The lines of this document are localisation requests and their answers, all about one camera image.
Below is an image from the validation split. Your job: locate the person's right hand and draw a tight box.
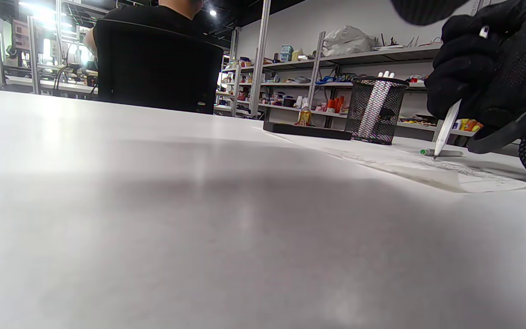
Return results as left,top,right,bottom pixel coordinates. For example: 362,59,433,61
424,0,526,129

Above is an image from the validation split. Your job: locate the person's left hand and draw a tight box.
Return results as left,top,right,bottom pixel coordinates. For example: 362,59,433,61
391,0,471,26

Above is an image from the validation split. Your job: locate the green capped marker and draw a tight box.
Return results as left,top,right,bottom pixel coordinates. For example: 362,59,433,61
420,148,463,157

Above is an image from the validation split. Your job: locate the black mesh pencil holder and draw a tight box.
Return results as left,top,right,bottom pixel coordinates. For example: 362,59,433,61
344,76,410,146

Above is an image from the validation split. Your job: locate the metal storage shelf unit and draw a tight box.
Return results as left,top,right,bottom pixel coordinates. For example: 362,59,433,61
215,27,489,138

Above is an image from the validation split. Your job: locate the white plastic bag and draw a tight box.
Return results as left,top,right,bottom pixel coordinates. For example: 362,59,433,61
321,25,379,58

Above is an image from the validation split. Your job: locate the lined white paper sheet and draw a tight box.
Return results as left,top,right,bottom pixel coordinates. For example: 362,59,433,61
252,127,526,195

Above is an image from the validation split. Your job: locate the yellow drink bottle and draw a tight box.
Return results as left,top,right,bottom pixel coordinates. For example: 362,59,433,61
295,102,313,127

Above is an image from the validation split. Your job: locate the black rectangular block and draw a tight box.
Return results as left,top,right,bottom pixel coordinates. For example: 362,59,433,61
263,121,353,141

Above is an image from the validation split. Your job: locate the black office chair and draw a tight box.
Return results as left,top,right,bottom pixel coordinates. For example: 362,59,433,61
93,18,225,115

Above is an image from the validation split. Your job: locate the white office desk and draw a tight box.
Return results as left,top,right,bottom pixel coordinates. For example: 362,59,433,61
0,73,100,99

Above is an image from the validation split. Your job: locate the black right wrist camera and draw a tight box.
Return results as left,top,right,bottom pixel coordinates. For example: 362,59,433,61
466,87,526,154

